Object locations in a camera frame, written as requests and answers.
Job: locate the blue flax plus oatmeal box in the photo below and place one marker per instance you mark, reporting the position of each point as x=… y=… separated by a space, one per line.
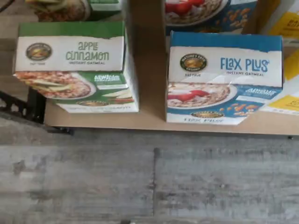
x=205 y=14
x=224 y=67

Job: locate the yellow purely elizabeth box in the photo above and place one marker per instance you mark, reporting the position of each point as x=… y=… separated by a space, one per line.
x=287 y=23
x=288 y=102

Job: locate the green apple cinnamon oatmeal box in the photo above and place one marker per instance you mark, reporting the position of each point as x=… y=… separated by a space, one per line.
x=60 y=10
x=70 y=53

